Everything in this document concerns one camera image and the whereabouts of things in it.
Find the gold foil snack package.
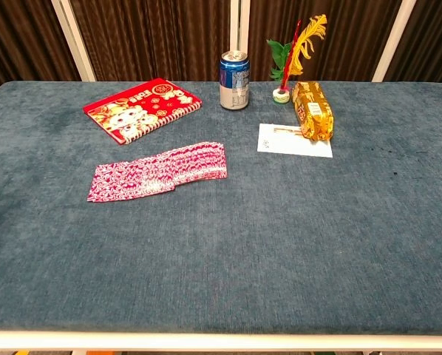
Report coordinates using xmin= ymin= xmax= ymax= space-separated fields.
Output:
xmin=291 ymin=81 xmax=335 ymax=142

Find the white paper card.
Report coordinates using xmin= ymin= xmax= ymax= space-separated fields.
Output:
xmin=256 ymin=123 xmax=334 ymax=159

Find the feather shuttlecock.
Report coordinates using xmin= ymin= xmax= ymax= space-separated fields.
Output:
xmin=266 ymin=13 xmax=328 ymax=106

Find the large red envelope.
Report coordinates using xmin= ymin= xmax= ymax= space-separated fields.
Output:
xmin=83 ymin=77 xmax=203 ymax=146

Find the blue silver drink can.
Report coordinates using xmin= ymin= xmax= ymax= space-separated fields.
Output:
xmin=220 ymin=50 xmax=251 ymax=111

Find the small pink patterned paper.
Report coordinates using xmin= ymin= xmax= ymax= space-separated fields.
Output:
xmin=86 ymin=164 xmax=143 ymax=203

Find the white table frame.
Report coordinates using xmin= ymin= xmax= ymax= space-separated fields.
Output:
xmin=0 ymin=330 xmax=442 ymax=355

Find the white frame post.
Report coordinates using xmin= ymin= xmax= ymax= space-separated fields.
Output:
xmin=372 ymin=0 xmax=418 ymax=83
xmin=229 ymin=0 xmax=251 ymax=82
xmin=50 ymin=0 xmax=97 ymax=83

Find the blue table cloth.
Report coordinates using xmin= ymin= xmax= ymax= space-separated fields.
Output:
xmin=0 ymin=80 xmax=442 ymax=336

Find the dark brown curtain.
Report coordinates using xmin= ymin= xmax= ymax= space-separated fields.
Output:
xmin=384 ymin=0 xmax=442 ymax=83
xmin=248 ymin=0 xmax=402 ymax=82
xmin=69 ymin=0 xmax=232 ymax=82
xmin=0 ymin=0 xmax=81 ymax=98

